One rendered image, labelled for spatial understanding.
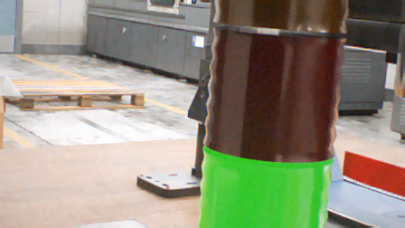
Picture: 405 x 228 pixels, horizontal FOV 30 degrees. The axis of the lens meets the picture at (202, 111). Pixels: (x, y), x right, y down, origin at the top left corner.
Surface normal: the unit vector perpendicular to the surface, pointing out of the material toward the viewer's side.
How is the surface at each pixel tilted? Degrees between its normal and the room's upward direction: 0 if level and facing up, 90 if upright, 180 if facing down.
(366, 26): 90
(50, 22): 90
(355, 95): 90
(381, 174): 90
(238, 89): 76
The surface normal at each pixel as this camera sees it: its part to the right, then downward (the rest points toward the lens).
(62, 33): 0.52, 0.17
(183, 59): -0.84, 0.02
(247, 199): -0.33, -0.12
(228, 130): -0.65, -0.18
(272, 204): 0.04, -0.09
